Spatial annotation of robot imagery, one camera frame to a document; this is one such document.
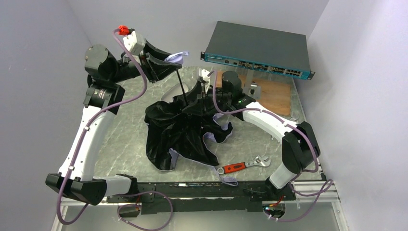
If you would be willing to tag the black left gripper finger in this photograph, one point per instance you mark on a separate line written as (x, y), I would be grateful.
(160, 69)
(154, 51)

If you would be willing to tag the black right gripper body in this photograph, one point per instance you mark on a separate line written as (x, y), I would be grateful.
(206, 96)

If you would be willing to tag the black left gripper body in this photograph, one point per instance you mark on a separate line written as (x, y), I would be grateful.
(148, 63)

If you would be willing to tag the lilac folding umbrella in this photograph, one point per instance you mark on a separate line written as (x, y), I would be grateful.
(179, 129)

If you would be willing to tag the mint green umbrella sleeve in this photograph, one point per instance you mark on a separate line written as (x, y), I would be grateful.
(168, 97)

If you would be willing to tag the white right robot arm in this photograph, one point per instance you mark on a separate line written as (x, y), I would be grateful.
(300, 150)

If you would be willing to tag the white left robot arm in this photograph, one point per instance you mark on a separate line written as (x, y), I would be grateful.
(75, 179)

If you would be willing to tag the silver open end spanner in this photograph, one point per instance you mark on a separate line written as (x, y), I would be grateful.
(294, 117)

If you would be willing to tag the wooden base board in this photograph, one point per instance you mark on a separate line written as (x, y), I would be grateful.
(275, 96)

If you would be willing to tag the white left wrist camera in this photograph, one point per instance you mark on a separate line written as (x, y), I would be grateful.
(134, 40)

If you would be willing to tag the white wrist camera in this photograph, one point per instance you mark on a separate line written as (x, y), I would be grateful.
(134, 40)
(205, 78)

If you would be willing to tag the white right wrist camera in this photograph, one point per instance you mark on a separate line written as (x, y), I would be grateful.
(205, 78)

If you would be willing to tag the grey metal stand bracket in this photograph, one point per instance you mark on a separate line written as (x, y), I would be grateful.
(251, 88)

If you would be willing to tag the red handled adjustable wrench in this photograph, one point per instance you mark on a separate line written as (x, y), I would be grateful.
(262, 161)

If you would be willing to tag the teal network switch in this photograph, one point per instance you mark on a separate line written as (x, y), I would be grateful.
(260, 49)

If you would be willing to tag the aluminium frame rail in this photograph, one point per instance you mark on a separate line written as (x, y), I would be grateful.
(305, 191)

